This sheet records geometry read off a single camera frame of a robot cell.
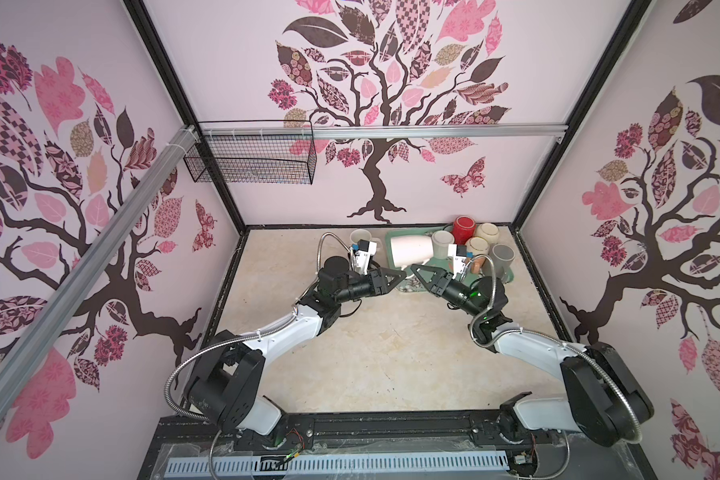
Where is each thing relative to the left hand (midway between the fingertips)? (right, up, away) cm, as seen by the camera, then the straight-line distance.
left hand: (404, 280), depth 75 cm
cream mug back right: (+35, +15, +32) cm, 49 cm away
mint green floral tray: (+40, +1, +27) cm, 49 cm away
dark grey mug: (+34, +8, +22) cm, 41 cm away
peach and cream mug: (+29, +10, +26) cm, 40 cm away
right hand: (+2, +3, -2) cm, 4 cm away
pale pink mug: (+1, +8, -2) cm, 8 cm away
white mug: (-11, +14, +33) cm, 38 cm away
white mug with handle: (+17, +12, +30) cm, 36 cm away
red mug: (+27, +16, +35) cm, 47 cm away
